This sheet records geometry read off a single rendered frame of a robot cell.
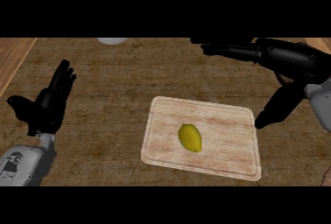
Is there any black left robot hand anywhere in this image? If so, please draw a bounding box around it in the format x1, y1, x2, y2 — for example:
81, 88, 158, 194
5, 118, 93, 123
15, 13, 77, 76
5, 59, 78, 137

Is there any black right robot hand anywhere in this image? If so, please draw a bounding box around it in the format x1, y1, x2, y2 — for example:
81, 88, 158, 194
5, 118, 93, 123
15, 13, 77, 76
191, 37, 331, 130

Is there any pale wooden cutting board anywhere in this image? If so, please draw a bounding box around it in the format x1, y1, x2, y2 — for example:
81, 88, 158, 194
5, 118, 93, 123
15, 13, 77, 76
139, 95, 263, 182

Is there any yellow lemon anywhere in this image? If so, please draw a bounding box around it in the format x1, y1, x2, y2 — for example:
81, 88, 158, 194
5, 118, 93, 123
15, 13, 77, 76
177, 122, 204, 154

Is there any pale grey round object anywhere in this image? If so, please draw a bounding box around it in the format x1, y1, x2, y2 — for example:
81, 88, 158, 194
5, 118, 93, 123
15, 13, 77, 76
96, 37, 130, 46

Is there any brown round object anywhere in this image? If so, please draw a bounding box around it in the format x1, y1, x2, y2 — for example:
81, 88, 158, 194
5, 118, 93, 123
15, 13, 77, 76
319, 169, 331, 187

